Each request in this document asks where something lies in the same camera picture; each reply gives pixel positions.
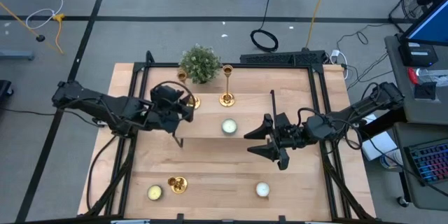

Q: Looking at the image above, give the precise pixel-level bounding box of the rainbow backlit keyboard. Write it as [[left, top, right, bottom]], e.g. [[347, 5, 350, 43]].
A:
[[404, 139, 448, 186]]

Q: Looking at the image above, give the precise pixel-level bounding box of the black wheeled base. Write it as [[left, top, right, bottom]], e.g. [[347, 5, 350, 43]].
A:
[[0, 79, 14, 98]]

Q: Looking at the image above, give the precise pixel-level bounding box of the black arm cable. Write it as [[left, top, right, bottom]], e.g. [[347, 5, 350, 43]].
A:
[[296, 106, 367, 152]]

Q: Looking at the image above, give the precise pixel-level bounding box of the green potted plant black pot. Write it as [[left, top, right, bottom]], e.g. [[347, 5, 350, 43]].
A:
[[178, 43, 223, 85]]

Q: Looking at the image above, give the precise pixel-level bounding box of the black desktop box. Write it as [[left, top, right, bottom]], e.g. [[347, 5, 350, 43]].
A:
[[398, 41, 439, 68]]

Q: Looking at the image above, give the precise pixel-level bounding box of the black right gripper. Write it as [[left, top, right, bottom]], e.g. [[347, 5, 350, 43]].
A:
[[244, 113, 312, 172]]

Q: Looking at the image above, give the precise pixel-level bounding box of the orange plug cable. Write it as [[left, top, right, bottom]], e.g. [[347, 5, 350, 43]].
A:
[[51, 13, 67, 54]]

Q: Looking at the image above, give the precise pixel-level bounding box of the short gold candle holder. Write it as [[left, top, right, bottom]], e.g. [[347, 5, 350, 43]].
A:
[[167, 176, 188, 195]]

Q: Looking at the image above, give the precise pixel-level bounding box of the red handled tool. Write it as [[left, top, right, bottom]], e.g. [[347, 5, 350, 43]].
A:
[[407, 67, 420, 85]]

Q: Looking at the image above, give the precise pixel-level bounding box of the yellow hanging cable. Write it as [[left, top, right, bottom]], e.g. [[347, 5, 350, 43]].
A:
[[305, 0, 333, 49]]

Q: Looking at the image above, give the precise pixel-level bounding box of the black coiled cable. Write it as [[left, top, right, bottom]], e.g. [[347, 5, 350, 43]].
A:
[[249, 0, 280, 53]]

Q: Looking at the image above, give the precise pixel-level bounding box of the tall gold candle holder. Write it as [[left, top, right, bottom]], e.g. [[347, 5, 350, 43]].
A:
[[218, 64, 236, 108], [176, 69, 202, 111]]

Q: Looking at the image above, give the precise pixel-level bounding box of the grey metal floor base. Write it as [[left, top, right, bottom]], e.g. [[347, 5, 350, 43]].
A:
[[0, 49, 35, 61]]

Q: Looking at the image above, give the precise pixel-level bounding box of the black keyboard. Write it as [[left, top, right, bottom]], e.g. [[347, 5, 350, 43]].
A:
[[239, 49, 327, 67]]

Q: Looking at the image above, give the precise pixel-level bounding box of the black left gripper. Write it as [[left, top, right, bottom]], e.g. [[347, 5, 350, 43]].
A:
[[148, 84, 195, 134]]

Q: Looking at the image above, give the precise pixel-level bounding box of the wooden shelf black metal frame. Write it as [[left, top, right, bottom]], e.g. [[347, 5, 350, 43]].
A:
[[171, 90, 279, 148]]

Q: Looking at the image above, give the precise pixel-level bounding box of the computer monitor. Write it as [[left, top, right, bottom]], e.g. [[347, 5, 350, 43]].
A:
[[400, 0, 448, 47]]

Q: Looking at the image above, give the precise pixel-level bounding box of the black aluminium table frame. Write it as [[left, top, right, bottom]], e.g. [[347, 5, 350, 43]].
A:
[[77, 50, 382, 224]]

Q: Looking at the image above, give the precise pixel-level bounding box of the white flat box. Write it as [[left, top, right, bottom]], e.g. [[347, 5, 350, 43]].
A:
[[360, 113, 399, 162]]

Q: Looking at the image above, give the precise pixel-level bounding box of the white power adapter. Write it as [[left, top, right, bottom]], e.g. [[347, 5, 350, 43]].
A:
[[330, 49, 350, 81]]

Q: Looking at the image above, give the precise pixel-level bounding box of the small black box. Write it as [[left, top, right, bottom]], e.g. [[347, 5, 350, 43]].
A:
[[414, 82, 438, 101]]

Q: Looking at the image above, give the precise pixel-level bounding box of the grey keyboard desk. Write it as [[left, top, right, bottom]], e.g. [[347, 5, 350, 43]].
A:
[[391, 122, 448, 213]]

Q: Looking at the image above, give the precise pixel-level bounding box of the yellow floor cable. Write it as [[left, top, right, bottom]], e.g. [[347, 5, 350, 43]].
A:
[[0, 1, 64, 55]]

